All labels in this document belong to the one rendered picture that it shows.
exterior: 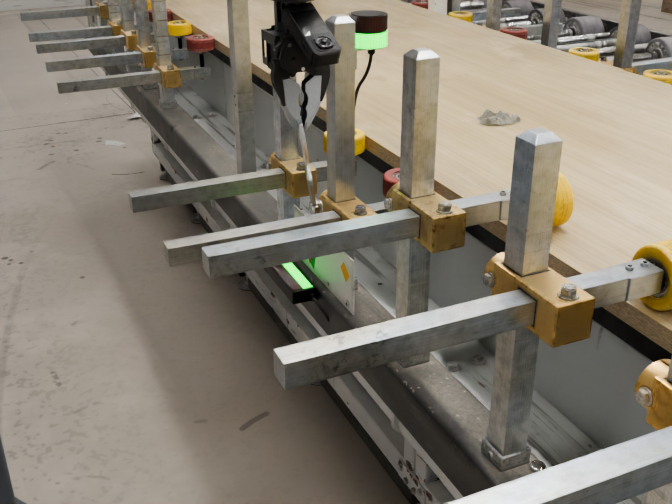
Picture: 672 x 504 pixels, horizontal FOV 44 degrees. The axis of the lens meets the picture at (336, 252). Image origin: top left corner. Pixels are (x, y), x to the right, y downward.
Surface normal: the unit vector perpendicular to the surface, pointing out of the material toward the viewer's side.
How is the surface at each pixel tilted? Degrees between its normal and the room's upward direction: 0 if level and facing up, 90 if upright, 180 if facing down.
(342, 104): 90
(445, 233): 90
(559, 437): 0
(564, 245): 0
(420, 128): 90
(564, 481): 0
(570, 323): 90
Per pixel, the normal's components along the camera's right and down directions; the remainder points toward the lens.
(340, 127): 0.41, 0.40
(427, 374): 0.00, -0.90
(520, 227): -0.91, 0.18
